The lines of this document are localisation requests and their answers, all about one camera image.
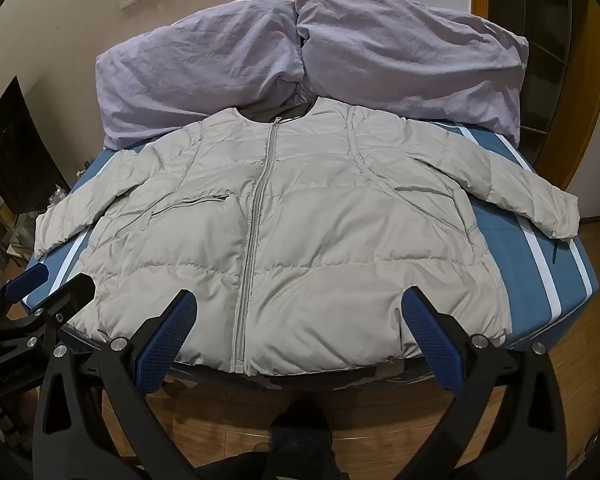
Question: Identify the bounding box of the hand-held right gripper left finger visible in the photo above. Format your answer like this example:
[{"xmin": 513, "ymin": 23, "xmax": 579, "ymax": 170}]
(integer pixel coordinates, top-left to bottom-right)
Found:
[{"xmin": 32, "ymin": 289, "xmax": 199, "ymax": 480}]

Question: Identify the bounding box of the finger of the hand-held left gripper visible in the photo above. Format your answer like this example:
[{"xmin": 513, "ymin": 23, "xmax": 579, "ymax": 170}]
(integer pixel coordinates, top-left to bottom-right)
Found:
[
  {"xmin": 7, "ymin": 274, "xmax": 97, "ymax": 353},
  {"xmin": 0, "ymin": 262, "xmax": 50, "ymax": 333}
]

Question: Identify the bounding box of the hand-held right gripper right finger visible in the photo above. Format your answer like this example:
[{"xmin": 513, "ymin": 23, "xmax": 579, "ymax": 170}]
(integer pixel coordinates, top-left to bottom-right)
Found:
[{"xmin": 401, "ymin": 285, "xmax": 568, "ymax": 480}]

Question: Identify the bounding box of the beige puffer jacket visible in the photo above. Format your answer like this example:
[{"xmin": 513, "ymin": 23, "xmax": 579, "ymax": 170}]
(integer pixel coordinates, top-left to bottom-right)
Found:
[{"xmin": 34, "ymin": 96, "xmax": 581, "ymax": 377}]

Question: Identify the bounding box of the black television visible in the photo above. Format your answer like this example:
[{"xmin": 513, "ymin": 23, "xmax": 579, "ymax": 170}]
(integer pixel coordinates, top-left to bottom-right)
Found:
[{"xmin": 0, "ymin": 76, "xmax": 72, "ymax": 217}]

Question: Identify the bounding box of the blue white striped bed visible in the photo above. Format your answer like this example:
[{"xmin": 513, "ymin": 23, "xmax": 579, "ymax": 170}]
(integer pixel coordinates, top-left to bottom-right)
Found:
[{"xmin": 22, "ymin": 120, "xmax": 600, "ymax": 376}]

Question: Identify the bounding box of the person's black shoe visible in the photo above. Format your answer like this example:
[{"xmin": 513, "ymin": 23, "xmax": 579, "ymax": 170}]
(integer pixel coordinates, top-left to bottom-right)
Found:
[{"xmin": 267, "ymin": 397, "xmax": 339, "ymax": 480}]

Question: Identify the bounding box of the lavender pillow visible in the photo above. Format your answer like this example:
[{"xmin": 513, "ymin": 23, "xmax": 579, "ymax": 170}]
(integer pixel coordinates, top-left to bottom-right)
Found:
[
  {"xmin": 292, "ymin": 0, "xmax": 530, "ymax": 139},
  {"xmin": 95, "ymin": 0, "xmax": 307, "ymax": 151}
]

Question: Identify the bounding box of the dark glass door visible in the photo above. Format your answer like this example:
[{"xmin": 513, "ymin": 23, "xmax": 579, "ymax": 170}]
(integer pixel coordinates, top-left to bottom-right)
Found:
[{"xmin": 487, "ymin": 0, "xmax": 574, "ymax": 137}]

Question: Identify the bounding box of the wooden door frame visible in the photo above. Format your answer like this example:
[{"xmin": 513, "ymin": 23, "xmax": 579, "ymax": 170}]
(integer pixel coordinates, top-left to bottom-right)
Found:
[{"xmin": 470, "ymin": 0, "xmax": 600, "ymax": 192}]

